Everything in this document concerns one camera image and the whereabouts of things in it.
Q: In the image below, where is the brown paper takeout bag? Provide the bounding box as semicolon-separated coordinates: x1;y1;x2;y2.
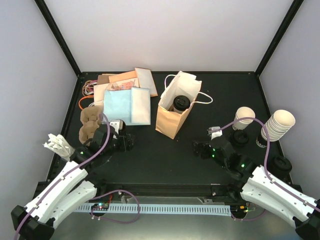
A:
155;71;213;139

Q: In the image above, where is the single white paper cup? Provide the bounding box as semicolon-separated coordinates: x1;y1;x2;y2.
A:
171;105;184;114

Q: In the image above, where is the black plastic cup lid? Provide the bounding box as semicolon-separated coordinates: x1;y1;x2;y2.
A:
173;95;191;111

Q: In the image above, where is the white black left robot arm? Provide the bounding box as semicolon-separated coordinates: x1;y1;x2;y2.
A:
11;119;134;240

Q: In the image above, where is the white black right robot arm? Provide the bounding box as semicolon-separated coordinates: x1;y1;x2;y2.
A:
192;136;320;240

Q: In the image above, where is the stack of black lids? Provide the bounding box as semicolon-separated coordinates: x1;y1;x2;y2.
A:
270;156;293;178
229;129;249;147

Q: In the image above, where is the short white cup stack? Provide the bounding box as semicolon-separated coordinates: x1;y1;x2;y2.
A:
232;106;256;131

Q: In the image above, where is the brown white flat paper bag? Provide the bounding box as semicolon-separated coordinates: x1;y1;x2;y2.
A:
135;67;158;97

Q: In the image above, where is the tall white cup stack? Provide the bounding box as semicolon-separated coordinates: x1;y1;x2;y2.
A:
256;109;296;148

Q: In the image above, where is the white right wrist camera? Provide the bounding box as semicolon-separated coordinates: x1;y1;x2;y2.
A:
207;126;223;140

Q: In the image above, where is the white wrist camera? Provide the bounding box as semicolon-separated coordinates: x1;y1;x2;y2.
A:
207;126;223;140
109;119;126;139

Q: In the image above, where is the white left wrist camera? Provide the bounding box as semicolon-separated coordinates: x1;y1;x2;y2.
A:
109;119;126;139

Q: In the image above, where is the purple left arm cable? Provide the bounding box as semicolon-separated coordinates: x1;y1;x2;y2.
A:
12;112;141;240

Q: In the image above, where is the black enclosure frame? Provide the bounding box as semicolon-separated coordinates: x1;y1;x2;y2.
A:
17;0;320;240

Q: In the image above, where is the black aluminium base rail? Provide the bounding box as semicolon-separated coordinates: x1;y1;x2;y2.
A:
96;183;242;202

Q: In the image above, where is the light blue cable duct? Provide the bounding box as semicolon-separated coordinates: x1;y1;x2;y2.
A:
74;201;232;217

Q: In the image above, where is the bundle of bag handles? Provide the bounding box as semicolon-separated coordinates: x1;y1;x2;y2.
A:
78;80;98;110

